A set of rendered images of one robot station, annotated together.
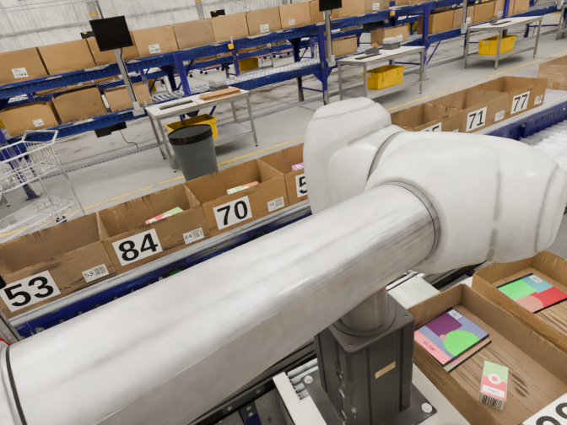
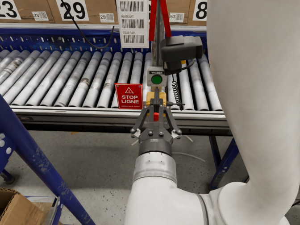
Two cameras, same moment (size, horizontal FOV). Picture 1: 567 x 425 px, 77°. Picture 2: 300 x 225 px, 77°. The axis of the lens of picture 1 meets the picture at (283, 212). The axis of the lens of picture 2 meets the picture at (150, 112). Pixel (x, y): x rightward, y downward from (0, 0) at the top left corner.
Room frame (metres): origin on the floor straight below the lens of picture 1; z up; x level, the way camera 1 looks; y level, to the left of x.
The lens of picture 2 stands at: (0.03, 0.38, 1.32)
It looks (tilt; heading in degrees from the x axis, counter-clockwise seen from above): 46 degrees down; 26
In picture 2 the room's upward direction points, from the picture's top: straight up
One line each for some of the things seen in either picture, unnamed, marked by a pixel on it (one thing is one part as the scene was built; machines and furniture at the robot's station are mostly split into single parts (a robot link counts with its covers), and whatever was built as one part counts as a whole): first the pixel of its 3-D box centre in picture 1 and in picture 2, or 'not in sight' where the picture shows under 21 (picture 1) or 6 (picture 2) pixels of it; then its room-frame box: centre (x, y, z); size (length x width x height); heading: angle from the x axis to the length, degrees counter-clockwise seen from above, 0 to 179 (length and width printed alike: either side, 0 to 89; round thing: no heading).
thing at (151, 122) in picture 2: not in sight; (151, 122); (0.33, 0.52, 0.95); 0.11 x 0.01 x 0.04; 25
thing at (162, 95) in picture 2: not in sight; (165, 106); (0.51, 0.55, 0.84); 0.15 x 0.09 x 0.07; 114
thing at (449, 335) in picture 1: (446, 335); not in sight; (0.71, -0.42, 0.78); 0.19 x 0.14 x 0.02; 113
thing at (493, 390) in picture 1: (493, 384); not in sight; (0.53, -0.46, 0.78); 0.10 x 0.06 x 0.05; 145
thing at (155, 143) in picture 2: not in sight; (155, 143); (0.27, 0.48, 0.95); 0.09 x 0.08 x 0.08; 24
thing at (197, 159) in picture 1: (197, 157); not in sight; (4.09, 0.90, 0.32); 0.50 x 0.50 x 0.64
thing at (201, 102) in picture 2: not in sight; (196, 79); (0.88, 0.52, 0.72); 0.52 x 0.05 x 0.05; 24
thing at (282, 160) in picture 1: (305, 169); not in sight; (1.68, -0.15, 0.96); 0.39 x 0.29 x 0.17; 114
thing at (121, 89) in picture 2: not in sight; (137, 97); (0.49, 0.66, 0.85); 0.16 x 0.01 x 0.13; 114
